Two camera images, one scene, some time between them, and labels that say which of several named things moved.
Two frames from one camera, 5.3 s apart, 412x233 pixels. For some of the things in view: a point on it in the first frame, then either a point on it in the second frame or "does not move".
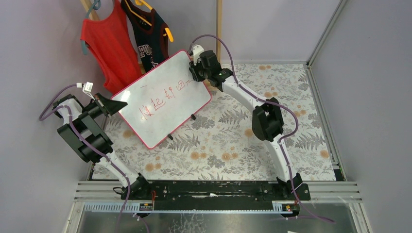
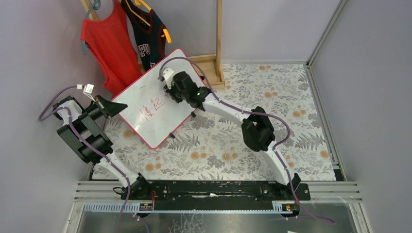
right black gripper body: x=196 y=72 -> x=175 y=86
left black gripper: x=101 y=105 does not move
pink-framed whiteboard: x=162 y=100 does not move
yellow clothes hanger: x=141 y=2 does not move
